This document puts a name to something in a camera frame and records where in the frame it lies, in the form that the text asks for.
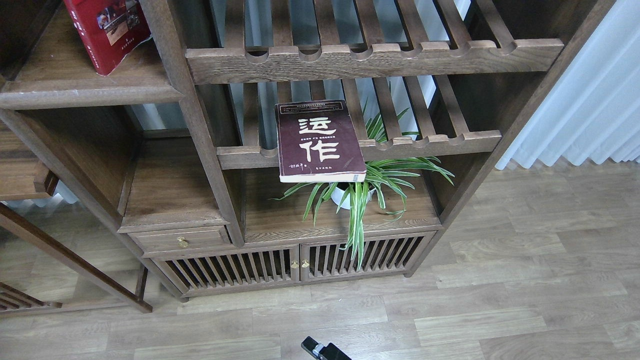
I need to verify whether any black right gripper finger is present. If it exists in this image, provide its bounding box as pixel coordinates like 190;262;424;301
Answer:
301;336;351;360

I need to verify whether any dark maroon book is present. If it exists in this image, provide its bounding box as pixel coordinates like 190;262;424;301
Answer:
275;99;366;183

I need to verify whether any red paperback book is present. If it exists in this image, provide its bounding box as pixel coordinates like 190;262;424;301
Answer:
64;0;151;76

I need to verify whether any white plant pot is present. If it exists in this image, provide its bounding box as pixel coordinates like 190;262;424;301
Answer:
331;182;377;213

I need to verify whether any brass drawer knob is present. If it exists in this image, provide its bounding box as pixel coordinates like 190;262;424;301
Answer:
176;236;189;248

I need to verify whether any green spider plant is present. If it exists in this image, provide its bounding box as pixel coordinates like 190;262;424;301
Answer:
274;100;453;265

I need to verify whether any dark wooden bookshelf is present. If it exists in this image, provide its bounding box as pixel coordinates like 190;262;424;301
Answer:
1;0;614;299

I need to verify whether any white pleated curtain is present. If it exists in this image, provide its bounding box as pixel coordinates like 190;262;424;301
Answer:
496;0;640;170

